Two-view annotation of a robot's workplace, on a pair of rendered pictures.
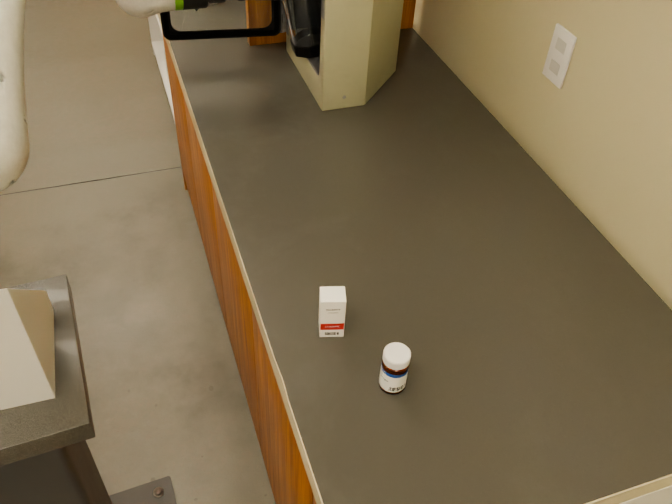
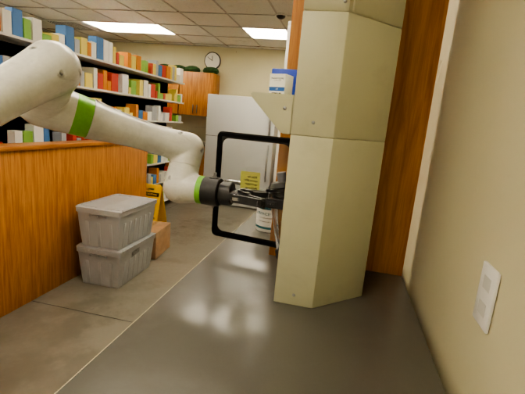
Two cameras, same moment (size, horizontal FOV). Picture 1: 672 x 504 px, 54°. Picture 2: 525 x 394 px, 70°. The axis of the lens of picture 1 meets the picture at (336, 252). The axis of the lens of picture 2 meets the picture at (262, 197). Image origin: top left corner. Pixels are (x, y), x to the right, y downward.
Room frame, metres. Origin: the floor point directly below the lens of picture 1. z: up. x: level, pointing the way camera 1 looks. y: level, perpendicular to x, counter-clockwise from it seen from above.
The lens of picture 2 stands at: (0.52, -0.43, 1.44)
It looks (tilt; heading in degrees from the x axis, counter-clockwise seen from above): 11 degrees down; 33
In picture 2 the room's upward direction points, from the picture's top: 5 degrees clockwise
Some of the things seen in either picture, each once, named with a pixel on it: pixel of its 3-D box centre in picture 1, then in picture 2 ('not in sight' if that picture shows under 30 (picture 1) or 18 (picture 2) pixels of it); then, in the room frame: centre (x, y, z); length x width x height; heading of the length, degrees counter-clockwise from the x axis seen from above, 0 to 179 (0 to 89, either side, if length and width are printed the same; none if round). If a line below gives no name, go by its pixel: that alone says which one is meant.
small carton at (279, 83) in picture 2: not in sight; (280, 85); (1.46, 0.15, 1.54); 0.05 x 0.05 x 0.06; 5
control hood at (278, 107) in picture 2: not in sight; (280, 115); (1.51, 0.17, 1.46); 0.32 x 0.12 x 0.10; 21
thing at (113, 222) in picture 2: not in sight; (119, 220); (2.47, 2.27, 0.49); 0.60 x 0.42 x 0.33; 21
